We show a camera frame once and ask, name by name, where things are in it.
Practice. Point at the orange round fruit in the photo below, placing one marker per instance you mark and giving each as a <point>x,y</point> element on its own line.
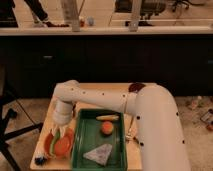
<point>107,127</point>

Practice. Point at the green pepper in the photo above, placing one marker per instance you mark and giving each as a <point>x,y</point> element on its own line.
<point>53,142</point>

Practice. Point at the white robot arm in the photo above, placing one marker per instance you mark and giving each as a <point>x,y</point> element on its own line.
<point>162,144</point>

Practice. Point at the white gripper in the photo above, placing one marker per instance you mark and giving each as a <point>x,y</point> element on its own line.
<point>62,113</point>

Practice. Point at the green plastic tray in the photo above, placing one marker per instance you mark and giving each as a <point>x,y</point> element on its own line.
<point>88,136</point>

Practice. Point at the dark red round object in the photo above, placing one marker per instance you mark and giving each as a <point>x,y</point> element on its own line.
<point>136,87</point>

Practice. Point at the metal spoon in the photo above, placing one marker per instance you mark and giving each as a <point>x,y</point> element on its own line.
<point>128,134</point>

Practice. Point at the black office chair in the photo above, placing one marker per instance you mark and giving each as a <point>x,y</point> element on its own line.
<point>148,8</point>

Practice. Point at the grey folded cloth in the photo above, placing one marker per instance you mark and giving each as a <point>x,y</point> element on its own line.
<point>100,155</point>

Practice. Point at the dark blue small toy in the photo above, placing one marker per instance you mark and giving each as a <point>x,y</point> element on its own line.
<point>40,159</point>

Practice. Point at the walking person legs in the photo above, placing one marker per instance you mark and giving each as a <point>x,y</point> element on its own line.
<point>8,19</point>

